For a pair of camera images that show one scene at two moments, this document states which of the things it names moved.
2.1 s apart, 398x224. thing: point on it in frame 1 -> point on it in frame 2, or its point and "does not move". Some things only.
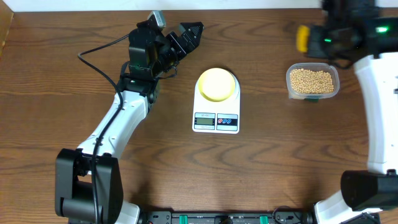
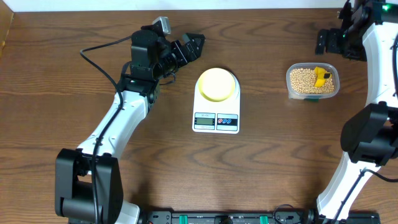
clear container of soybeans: x=308 y=81 does not move
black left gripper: x=180 y=52 -> x=175 y=50
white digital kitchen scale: x=216 y=117 does not move
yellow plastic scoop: x=302 y=38 -> x=321 y=74
